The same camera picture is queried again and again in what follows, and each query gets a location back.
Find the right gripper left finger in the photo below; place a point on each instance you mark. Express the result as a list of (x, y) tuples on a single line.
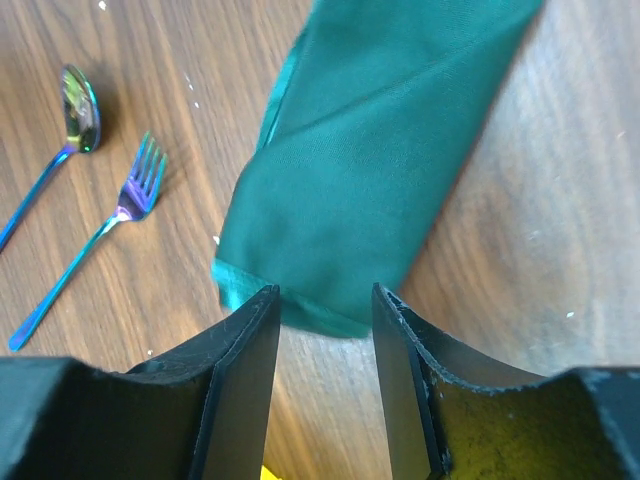
[(197, 411)]

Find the yellow plastic tray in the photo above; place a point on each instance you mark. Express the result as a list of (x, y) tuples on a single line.
[(266, 474)]

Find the dark green cloth napkin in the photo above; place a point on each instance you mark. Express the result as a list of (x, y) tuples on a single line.
[(368, 125)]

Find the iridescent metal fork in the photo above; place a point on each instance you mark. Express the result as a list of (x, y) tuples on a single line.
[(137, 198)]

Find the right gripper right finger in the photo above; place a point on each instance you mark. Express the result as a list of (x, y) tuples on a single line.
[(452, 412)]

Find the iridescent metal spoon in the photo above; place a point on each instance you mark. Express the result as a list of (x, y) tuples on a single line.
[(83, 131)]

